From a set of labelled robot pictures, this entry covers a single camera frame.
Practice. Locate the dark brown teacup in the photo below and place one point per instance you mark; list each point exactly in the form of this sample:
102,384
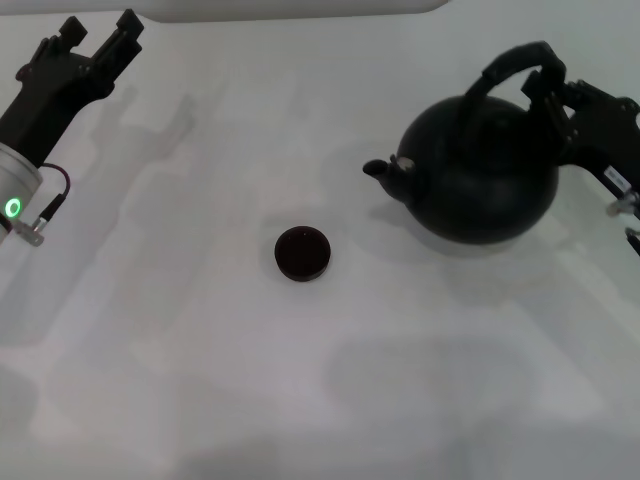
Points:
302,255

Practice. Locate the black round teapot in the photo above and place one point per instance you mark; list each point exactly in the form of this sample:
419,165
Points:
490,190

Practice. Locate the white rounded robot torso panel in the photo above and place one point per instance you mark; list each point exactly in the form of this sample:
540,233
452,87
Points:
300,10

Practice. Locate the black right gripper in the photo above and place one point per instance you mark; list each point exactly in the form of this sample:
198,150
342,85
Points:
607,140

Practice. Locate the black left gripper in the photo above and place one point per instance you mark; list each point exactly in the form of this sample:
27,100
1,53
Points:
50,100

